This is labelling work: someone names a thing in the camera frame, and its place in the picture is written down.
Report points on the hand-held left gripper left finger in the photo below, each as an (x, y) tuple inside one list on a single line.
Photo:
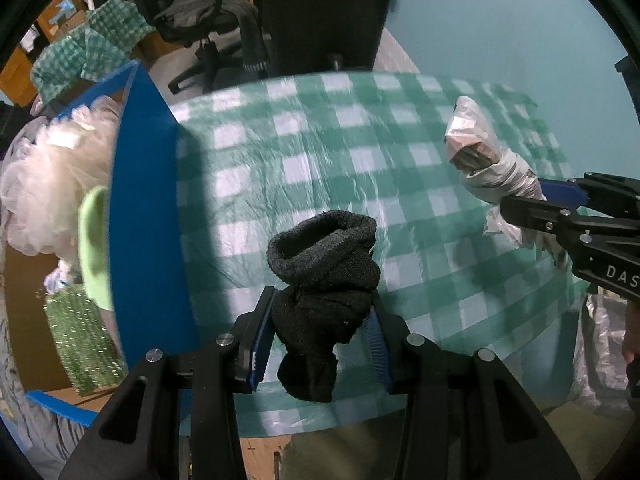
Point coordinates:
[(260, 355)]

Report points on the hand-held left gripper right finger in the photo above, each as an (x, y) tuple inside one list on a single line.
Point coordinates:
[(376, 355)]

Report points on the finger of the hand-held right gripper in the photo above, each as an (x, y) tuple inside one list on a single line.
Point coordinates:
[(535, 215), (562, 192)]

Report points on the black sock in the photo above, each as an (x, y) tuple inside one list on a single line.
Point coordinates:
[(320, 320)]

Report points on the translucent white plastic bag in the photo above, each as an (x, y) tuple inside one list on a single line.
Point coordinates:
[(480, 170)]

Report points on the green glitter sponge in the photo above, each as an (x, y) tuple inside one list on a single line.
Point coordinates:
[(80, 335)]

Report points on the blue-rimmed cardboard box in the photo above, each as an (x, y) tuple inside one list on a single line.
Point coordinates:
[(145, 210)]

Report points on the light green cloth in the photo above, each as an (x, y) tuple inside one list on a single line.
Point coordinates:
[(95, 250)]

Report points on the white mesh bath pouf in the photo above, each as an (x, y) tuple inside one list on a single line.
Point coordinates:
[(45, 180)]

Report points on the person's right forearm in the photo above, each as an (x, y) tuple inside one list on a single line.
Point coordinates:
[(632, 335)]

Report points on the silver plastic bag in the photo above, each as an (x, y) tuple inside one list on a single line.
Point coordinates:
[(600, 360)]

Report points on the person's olive trousers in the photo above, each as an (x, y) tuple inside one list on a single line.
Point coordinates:
[(450, 450)]

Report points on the green checkered tablecloth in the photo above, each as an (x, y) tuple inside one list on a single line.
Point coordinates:
[(300, 160)]

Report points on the black office chair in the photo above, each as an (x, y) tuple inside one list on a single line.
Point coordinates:
[(210, 60)]

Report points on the dark garment pile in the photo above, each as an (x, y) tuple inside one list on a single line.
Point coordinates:
[(200, 12)]

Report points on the green checkered cloth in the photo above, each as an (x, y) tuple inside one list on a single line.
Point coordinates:
[(95, 45)]

